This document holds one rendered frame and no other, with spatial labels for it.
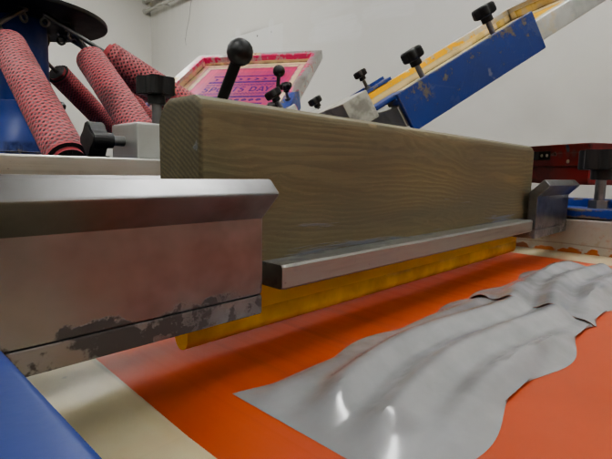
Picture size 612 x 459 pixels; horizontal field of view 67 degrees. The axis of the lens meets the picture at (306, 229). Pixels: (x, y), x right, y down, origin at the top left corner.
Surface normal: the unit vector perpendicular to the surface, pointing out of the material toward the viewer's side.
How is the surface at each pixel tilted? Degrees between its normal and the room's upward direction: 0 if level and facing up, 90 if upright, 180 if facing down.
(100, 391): 0
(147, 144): 90
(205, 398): 0
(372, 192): 90
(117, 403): 0
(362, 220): 90
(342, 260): 90
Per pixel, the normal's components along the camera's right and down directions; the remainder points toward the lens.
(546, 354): 0.49, -0.65
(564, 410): 0.02, -0.99
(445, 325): 0.34, -0.79
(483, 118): -0.69, 0.07
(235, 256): 0.72, 0.10
